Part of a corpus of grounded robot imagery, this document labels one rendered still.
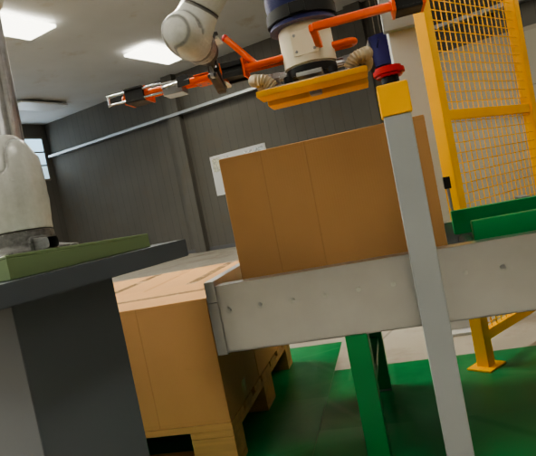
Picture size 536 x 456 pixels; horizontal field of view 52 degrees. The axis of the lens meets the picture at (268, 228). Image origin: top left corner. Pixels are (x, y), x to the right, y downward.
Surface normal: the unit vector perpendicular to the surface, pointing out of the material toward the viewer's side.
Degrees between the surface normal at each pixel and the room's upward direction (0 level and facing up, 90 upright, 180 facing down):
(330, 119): 90
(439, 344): 90
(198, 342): 90
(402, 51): 90
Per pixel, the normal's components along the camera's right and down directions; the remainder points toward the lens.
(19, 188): 0.62, -0.19
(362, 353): -0.21, 0.08
